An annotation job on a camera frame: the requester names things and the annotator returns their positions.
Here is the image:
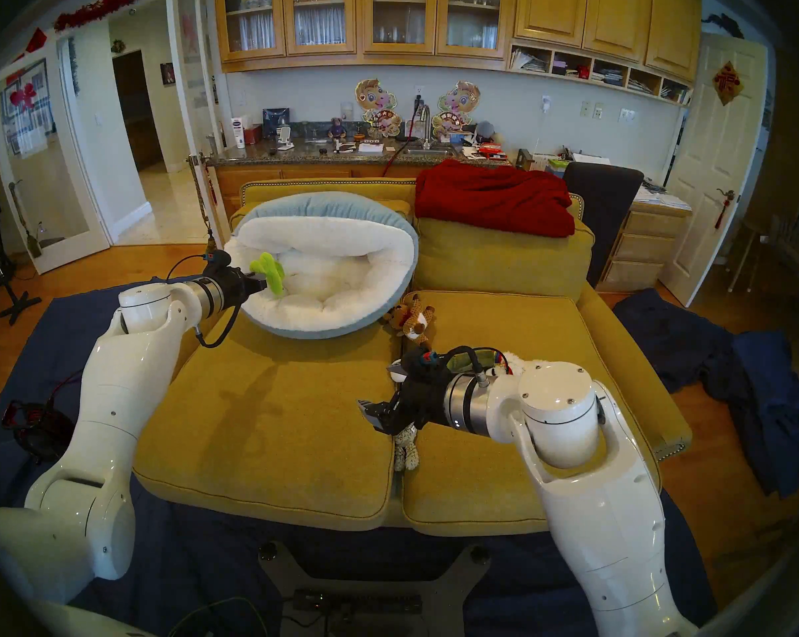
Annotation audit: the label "brown reindeer plush toy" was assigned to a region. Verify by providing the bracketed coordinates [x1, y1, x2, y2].
[383, 293, 436, 351]

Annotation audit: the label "black wall decoration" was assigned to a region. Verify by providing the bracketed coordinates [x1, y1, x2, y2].
[701, 12, 745, 40]

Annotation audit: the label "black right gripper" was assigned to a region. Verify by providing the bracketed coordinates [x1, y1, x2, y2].
[358, 374, 448, 435]

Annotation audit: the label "red diamond door ornament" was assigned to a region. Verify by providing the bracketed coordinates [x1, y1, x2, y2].
[712, 61, 744, 107]

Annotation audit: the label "white glass french door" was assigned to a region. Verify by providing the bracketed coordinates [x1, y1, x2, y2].
[166, 0, 231, 271]
[0, 35, 111, 275]

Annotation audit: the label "dark upholstered chair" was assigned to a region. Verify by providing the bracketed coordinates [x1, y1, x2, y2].
[562, 163, 645, 288]

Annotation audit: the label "red tinsel garland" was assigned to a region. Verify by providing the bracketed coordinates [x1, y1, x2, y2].
[53, 0, 166, 33]

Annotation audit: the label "yellow sofa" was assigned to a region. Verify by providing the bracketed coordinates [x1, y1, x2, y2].
[133, 178, 693, 537]

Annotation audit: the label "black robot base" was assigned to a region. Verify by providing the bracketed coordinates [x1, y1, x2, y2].
[259, 543, 493, 637]

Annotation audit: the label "hanging door bell strap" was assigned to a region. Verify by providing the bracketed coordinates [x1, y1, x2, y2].
[187, 154, 222, 255]

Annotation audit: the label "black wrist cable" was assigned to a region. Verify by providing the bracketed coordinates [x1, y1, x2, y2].
[167, 254, 241, 348]
[439, 345, 509, 386]

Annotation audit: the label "blue floor cloth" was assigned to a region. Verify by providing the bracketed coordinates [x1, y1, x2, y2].
[0, 273, 715, 637]

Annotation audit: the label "green cactus plush toy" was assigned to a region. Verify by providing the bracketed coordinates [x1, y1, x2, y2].
[250, 252, 286, 297]

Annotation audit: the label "granite counter with wood base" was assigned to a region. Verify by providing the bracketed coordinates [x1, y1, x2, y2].
[204, 138, 513, 245]

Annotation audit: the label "white and blue dog bed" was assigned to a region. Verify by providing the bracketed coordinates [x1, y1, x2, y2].
[222, 191, 420, 340]

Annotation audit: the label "wooden wall cabinets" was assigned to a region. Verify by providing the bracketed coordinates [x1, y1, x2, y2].
[212, 0, 703, 106]

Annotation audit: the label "stack of papers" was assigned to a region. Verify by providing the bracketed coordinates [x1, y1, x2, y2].
[635, 186, 693, 212]

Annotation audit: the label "black and red cable reel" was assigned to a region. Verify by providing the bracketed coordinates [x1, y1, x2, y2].
[1, 400, 75, 464]

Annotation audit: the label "wooden drawer cabinet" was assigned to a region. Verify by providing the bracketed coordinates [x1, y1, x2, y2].
[595, 203, 693, 293]

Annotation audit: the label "red blanket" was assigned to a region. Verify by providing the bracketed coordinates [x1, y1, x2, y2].
[414, 159, 576, 238]

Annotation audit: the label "green bottle plush toy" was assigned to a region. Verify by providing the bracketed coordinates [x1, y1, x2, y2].
[390, 349, 503, 384]

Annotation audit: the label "dark blue blanket heap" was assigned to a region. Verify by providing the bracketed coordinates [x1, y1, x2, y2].
[613, 289, 799, 499]

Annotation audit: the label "cartoon child wall decoration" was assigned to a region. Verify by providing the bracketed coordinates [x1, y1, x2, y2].
[433, 82, 481, 139]
[355, 78, 402, 139]

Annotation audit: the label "white panel door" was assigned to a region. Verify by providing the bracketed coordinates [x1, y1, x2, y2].
[658, 32, 769, 308]

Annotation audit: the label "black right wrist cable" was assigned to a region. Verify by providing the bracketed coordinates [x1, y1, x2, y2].
[439, 345, 509, 386]

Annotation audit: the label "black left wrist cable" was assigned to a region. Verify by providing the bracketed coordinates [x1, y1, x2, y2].
[167, 254, 241, 348]

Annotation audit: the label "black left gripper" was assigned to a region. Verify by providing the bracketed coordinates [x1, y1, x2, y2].
[220, 265, 271, 308]

